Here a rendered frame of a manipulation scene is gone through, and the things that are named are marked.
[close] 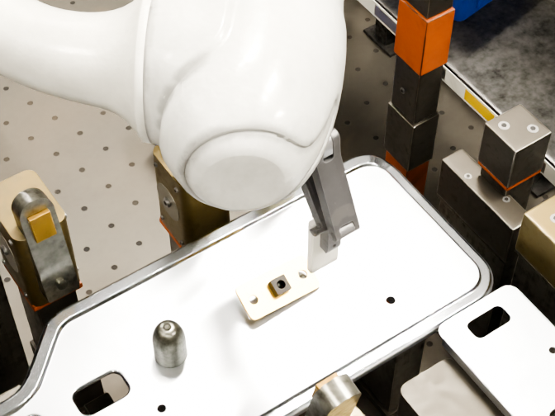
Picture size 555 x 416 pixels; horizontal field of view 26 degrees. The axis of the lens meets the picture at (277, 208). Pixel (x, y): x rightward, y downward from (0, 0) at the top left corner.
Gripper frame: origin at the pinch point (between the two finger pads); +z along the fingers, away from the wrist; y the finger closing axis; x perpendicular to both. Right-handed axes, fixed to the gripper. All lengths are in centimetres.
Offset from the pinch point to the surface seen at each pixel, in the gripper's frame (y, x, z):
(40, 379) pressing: -4.4, -24.6, 13.4
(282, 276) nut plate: -0.1, 0.3, 11.2
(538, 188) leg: -11, 51, 43
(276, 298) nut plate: 1.0, -1.2, 12.5
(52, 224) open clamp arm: -14.3, -16.9, 5.5
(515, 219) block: 6.3, 25.9, 13.7
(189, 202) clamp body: -13.1, -2.5, 10.9
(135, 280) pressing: -9.2, -11.4, 13.2
